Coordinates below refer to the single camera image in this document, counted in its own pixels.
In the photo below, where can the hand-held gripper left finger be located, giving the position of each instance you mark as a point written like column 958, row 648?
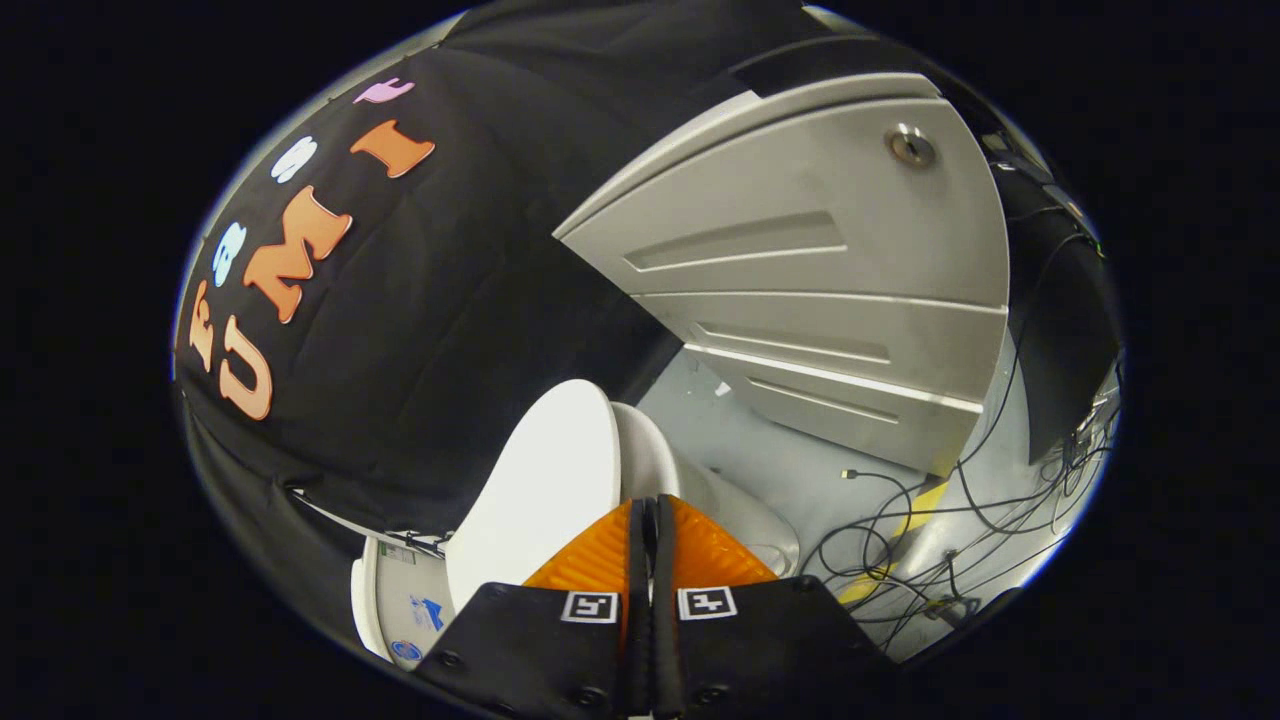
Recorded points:
column 638, row 600

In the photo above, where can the black backdrop cloth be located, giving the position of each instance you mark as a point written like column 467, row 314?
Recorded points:
column 450, row 330

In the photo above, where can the white toilet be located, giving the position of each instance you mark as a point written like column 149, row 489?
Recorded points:
column 645, row 450

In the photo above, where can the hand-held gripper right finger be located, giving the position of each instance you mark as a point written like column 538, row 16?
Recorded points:
column 666, row 600

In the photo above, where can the white drawer cabinet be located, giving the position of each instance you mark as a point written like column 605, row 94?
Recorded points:
column 820, row 270

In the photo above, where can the yellow black floor tape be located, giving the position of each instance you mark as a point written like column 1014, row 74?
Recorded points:
column 920, row 510

